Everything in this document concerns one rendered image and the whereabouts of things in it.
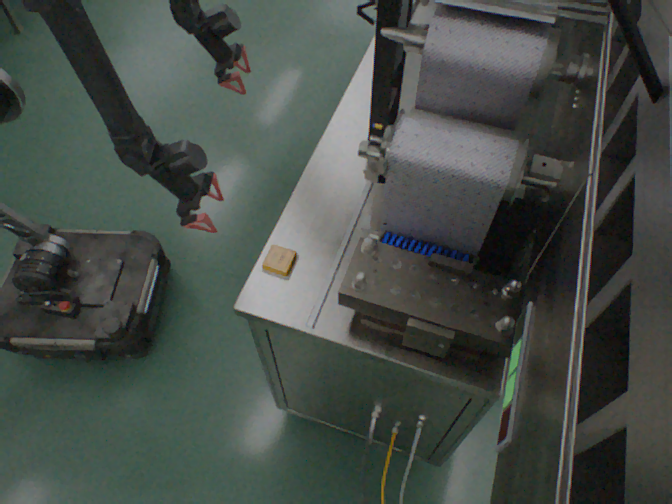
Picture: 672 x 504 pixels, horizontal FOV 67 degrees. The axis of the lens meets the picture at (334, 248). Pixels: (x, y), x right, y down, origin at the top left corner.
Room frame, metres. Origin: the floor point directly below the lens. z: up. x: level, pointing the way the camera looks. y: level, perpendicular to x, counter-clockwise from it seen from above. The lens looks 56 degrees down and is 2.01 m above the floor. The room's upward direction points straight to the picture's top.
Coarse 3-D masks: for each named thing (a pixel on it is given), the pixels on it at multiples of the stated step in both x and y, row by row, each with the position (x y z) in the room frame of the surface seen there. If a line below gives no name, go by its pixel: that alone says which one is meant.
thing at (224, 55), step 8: (216, 48) 1.23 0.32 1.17; (224, 48) 1.24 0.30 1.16; (232, 48) 1.28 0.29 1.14; (216, 56) 1.23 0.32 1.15; (224, 56) 1.23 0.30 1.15; (232, 56) 1.24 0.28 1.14; (216, 64) 1.24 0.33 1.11; (224, 64) 1.22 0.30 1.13; (232, 64) 1.21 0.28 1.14; (216, 72) 1.20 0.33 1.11
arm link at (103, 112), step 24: (24, 0) 0.70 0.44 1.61; (48, 0) 0.71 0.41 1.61; (72, 0) 0.75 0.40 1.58; (48, 24) 0.74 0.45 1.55; (72, 24) 0.73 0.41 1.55; (72, 48) 0.73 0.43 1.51; (96, 48) 0.75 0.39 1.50; (96, 72) 0.73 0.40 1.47; (96, 96) 0.73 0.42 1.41; (120, 96) 0.75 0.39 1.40; (120, 120) 0.73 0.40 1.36; (120, 144) 0.73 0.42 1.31; (144, 144) 0.75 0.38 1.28
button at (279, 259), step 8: (272, 248) 0.73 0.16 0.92; (280, 248) 0.73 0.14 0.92; (288, 248) 0.73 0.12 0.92; (272, 256) 0.71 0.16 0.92; (280, 256) 0.71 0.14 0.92; (288, 256) 0.71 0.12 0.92; (296, 256) 0.72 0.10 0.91; (264, 264) 0.68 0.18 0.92; (272, 264) 0.68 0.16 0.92; (280, 264) 0.68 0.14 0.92; (288, 264) 0.68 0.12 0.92; (280, 272) 0.67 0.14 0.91; (288, 272) 0.67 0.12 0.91
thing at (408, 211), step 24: (408, 192) 0.70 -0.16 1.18; (432, 192) 0.68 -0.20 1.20; (384, 216) 0.71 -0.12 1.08; (408, 216) 0.70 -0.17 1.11; (432, 216) 0.68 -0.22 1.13; (456, 216) 0.66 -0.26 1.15; (480, 216) 0.64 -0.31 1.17; (432, 240) 0.67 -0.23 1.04; (456, 240) 0.66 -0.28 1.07; (480, 240) 0.64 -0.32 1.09
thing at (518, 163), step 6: (522, 150) 0.70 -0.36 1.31; (516, 156) 0.68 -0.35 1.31; (522, 156) 0.68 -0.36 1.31; (516, 162) 0.67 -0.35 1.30; (522, 162) 0.67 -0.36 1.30; (516, 168) 0.66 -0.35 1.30; (516, 174) 0.65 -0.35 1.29; (510, 180) 0.65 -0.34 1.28; (516, 180) 0.65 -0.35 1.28; (510, 186) 0.64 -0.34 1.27; (504, 192) 0.64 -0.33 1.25; (510, 192) 0.64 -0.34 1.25; (504, 198) 0.64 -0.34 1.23
